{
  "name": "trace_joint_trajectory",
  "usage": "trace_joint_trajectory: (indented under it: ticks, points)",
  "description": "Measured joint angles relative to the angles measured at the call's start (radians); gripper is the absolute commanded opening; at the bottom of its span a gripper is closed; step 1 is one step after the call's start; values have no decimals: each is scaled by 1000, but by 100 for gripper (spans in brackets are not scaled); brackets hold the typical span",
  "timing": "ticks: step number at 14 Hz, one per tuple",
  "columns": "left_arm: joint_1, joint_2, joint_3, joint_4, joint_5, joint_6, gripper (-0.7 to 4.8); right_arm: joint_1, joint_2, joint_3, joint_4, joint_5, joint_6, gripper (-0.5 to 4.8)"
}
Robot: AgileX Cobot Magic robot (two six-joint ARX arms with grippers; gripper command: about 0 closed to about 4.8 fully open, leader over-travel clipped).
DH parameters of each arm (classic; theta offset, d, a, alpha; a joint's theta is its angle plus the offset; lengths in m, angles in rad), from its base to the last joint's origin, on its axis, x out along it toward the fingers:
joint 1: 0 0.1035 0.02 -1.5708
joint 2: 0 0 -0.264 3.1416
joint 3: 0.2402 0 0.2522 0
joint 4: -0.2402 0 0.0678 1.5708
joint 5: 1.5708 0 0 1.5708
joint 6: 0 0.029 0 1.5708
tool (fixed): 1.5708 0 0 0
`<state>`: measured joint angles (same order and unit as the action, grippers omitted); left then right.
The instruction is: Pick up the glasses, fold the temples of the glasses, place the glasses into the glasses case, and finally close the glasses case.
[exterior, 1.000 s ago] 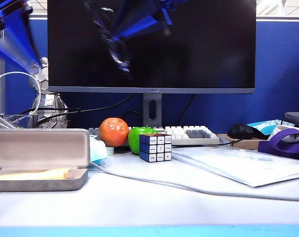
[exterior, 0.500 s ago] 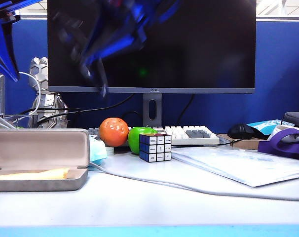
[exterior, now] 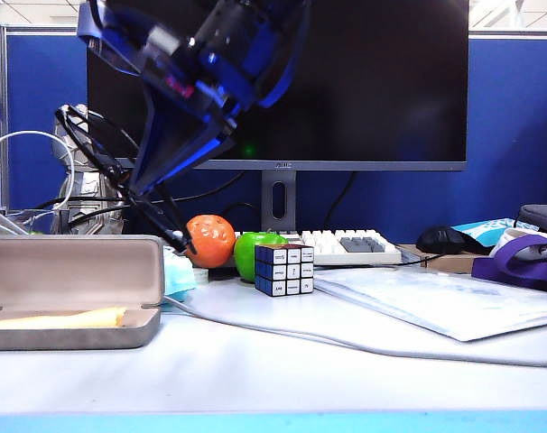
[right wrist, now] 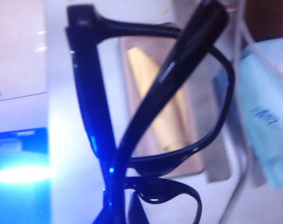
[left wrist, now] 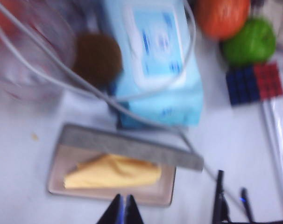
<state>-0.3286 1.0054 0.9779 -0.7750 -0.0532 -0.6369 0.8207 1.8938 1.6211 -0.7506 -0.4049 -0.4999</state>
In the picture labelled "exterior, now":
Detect white bag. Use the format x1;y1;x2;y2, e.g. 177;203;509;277
487;227;547;261

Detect light blue mask pack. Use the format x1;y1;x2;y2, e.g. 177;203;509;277
161;246;198;302

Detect dark grey cushion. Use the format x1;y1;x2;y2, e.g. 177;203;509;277
513;204;547;239

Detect clear plastic document bag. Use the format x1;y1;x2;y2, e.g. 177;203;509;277
311;266;547;343

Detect teal snack packet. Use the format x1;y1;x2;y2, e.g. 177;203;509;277
449;218;518;249

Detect black-framed glasses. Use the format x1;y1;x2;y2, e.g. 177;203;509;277
54;104;199;254

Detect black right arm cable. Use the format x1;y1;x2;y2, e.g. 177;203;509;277
87;0;106;31
253;0;311;109

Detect grey monitor stand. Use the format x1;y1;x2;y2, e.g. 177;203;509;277
260;170;297;234

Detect white looped cable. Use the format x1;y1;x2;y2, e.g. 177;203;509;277
0;131;76;213

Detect black mouse cable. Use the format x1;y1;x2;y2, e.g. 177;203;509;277
390;252;449;270

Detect black computer mouse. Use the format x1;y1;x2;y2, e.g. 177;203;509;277
415;225;465;256

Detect Rubik's cube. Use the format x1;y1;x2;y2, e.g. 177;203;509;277
254;243;315;298

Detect yellow cleaning cloth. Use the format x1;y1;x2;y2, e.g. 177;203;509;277
0;307;129;330

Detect grey glasses case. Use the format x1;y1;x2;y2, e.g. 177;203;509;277
0;235;165;352

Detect brown mouse pad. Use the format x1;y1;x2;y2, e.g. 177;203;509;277
397;243;491;275

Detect purple fabric strap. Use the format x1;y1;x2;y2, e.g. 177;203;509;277
470;234;547;297

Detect silver partition post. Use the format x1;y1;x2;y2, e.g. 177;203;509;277
0;24;9;211

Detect silver angular figurine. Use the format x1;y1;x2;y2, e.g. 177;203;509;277
51;105;125;236

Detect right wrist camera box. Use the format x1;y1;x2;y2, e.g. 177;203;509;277
77;0;184;78

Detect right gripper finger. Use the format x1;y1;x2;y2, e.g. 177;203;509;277
135;130;236;195
129;88;220;190

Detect white and grey keyboard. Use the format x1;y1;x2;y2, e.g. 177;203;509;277
160;228;403;268

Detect clear glass cup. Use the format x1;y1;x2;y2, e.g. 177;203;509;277
0;208;60;236

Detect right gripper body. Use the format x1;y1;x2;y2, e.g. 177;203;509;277
140;44;256;132

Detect orange fruit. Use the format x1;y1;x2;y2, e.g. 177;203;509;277
185;214;236;270

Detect black computer monitor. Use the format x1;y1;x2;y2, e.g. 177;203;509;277
86;0;469;172

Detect thick light grey cable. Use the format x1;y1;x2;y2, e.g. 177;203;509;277
162;292;547;370

